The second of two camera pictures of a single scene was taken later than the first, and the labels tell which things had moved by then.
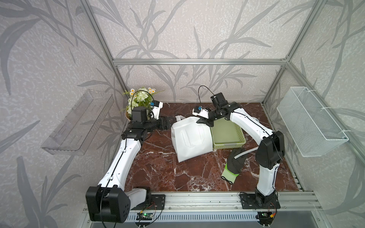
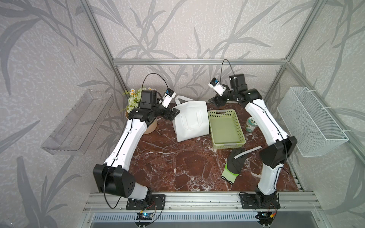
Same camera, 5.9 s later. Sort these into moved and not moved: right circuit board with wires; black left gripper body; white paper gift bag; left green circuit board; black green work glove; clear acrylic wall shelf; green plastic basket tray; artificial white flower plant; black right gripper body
Moved: black left gripper body; white paper gift bag; black right gripper body
Not moved: clear acrylic wall shelf; right circuit board with wires; artificial white flower plant; green plastic basket tray; left green circuit board; black green work glove
